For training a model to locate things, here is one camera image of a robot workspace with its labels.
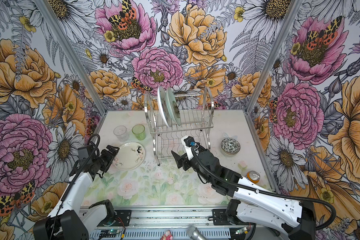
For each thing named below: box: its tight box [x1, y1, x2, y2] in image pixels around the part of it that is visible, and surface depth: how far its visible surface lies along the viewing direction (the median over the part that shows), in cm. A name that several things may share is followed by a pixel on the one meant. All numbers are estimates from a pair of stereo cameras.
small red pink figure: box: [160, 229, 173, 240], surface depth 69 cm
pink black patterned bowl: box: [220, 138, 241, 156], surface depth 98 cm
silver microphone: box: [186, 225, 208, 240], surface depth 69 cm
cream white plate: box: [112, 142, 146, 171], surface depth 98 cm
